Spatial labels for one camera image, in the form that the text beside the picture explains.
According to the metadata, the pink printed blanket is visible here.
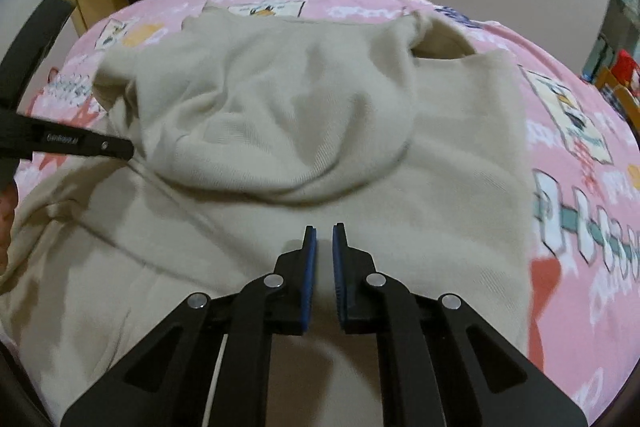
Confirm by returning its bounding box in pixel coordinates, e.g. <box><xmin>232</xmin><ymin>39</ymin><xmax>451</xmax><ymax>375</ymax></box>
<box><xmin>12</xmin><ymin>0</ymin><xmax>640</xmax><ymax>423</ymax></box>

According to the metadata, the beige zip hoodie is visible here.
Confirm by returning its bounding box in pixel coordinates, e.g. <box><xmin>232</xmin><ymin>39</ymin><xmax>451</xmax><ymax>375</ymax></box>
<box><xmin>0</xmin><ymin>4</ymin><xmax>532</xmax><ymax>427</ymax></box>

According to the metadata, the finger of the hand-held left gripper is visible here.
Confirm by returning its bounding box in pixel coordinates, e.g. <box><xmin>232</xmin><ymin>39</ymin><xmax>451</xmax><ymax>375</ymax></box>
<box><xmin>0</xmin><ymin>109</ymin><xmax>135</xmax><ymax>164</ymax></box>
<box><xmin>0</xmin><ymin>0</ymin><xmax>76</xmax><ymax>108</ymax></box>

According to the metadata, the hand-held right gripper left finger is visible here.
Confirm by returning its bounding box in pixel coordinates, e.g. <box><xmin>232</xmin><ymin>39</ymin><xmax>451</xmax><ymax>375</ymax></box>
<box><xmin>60</xmin><ymin>224</ymin><xmax>319</xmax><ymax>427</ymax></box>

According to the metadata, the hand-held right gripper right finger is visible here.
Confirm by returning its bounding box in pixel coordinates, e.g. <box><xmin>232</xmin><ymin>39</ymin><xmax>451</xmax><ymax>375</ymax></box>
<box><xmin>332</xmin><ymin>222</ymin><xmax>588</xmax><ymax>427</ymax></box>

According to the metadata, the wooden bench table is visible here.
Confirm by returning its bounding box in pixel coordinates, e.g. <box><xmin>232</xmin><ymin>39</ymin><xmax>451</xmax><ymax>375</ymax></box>
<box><xmin>595</xmin><ymin>66</ymin><xmax>640</xmax><ymax>132</ymax></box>

